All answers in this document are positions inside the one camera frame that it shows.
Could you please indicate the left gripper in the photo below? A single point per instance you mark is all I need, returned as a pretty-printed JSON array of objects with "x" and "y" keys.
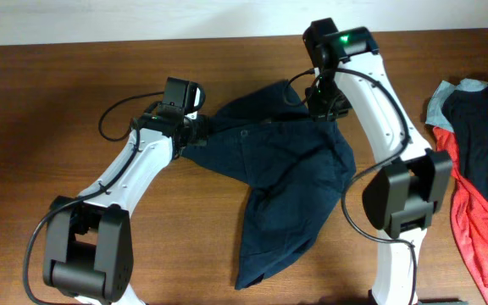
[{"x": 201, "y": 135}]

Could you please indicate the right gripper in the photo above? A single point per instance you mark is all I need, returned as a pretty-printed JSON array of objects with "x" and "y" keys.
[{"x": 318, "y": 112}]

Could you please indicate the navy blue shorts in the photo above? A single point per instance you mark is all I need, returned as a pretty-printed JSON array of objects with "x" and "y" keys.
[{"x": 296, "y": 168}]

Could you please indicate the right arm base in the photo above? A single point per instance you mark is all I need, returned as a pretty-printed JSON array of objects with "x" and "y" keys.
[{"x": 442, "y": 302}]

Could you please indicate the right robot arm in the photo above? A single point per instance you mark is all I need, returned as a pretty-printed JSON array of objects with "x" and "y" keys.
[{"x": 409, "y": 178}]

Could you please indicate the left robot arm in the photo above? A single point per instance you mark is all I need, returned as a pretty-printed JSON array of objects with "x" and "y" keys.
[{"x": 88, "y": 254}]

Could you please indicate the light blue garment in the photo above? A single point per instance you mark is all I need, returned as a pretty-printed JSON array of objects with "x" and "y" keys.
[{"x": 434, "y": 114}]

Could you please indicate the red shirt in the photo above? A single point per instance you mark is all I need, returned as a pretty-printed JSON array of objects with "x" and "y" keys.
[{"x": 469, "y": 215}]

